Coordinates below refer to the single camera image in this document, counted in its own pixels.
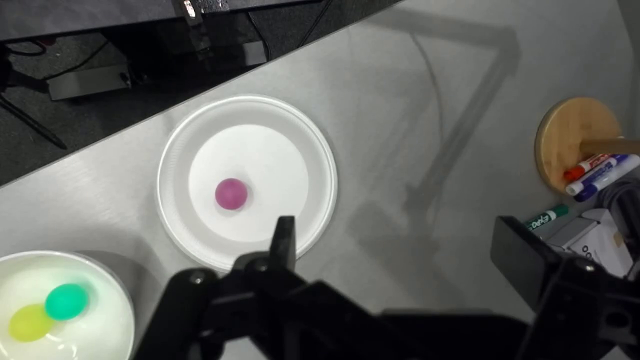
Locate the red cap marker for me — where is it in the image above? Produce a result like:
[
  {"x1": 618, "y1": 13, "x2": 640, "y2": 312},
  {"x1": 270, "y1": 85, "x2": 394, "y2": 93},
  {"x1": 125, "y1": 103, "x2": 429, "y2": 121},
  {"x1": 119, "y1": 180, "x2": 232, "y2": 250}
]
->
[{"x1": 563, "y1": 154, "x2": 612, "y2": 183}]

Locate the white bowl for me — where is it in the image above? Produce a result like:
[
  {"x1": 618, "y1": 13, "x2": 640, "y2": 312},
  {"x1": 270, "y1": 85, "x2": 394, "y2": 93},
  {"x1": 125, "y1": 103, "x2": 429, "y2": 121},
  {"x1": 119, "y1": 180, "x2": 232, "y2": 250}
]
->
[{"x1": 0, "y1": 250, "x2": 136, "y2": 360}]

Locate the green ball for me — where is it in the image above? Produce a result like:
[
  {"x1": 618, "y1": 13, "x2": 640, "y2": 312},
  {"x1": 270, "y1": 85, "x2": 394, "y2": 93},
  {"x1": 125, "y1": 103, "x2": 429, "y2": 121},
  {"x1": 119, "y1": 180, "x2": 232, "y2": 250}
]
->
[{"x1": 45, "y1": 284, "x2": 91, "y2": 322}]

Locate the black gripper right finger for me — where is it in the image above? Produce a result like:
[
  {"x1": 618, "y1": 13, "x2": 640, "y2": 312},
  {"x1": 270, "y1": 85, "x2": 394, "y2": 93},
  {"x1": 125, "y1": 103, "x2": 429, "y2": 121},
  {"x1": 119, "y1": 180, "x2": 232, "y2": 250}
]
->
[{"x1": 491, "y1": 216, "x2": 564, "y2": 312}]

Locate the purple ball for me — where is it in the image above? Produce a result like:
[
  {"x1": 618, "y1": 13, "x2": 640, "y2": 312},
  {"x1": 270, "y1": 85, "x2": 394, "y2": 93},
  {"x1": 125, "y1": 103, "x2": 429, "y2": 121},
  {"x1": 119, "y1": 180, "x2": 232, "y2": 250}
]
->
[{"x1": 214, "y1": 179, "x2": 249, "y2": 210}]

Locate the green label marker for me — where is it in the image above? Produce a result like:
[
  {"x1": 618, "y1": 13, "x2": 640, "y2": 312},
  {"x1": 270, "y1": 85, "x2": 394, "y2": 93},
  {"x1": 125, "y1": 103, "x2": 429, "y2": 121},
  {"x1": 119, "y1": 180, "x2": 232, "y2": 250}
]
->
[{"x1": 525, "y1": 205, "x2": 570, "y2": 230}]

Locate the yellow ball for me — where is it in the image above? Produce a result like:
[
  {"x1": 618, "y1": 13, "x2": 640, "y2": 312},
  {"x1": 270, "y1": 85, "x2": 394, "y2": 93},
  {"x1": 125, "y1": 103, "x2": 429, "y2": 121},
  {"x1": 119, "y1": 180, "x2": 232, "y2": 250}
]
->
[{"x1": 9, "y1": 304, "x2": 54, "y2": 343}]

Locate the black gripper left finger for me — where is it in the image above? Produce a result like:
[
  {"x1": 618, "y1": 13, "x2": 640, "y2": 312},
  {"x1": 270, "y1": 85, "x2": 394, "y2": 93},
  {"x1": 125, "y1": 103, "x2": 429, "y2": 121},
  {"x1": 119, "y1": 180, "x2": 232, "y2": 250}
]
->
[{"x1": 270, "y1": 216, "x2": 297, "y2": 269}]

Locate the wooden mug tree stand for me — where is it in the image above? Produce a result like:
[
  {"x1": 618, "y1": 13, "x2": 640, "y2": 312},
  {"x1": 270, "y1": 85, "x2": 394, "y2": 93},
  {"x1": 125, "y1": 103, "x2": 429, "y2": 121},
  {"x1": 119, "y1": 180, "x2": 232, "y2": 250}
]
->
[{"x1": 535, "y1": 97, "x2": 640, "y2": 194}]

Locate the grey power adapter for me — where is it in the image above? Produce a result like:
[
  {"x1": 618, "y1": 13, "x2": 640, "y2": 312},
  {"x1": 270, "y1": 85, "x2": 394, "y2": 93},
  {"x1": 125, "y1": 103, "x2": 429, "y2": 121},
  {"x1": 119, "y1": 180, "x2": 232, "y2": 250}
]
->
[{"x1": 49, "y1": 64, "x2": 130, "y2": 100}]

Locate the blue cap marker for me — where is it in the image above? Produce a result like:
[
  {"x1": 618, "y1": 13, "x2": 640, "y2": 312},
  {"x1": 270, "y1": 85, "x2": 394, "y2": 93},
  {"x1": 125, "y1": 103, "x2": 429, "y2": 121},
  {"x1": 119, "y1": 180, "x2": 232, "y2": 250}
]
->
[{"x1": 566, "y1": 154, "x2": 640, "y2": 202}]

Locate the white paper plate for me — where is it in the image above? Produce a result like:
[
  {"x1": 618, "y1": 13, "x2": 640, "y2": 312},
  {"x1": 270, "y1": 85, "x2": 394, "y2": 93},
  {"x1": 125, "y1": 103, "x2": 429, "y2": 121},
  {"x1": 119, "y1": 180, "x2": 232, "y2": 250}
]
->
[{"x1": 157, "y1": 97, "x2": 338, "y2": 270}]

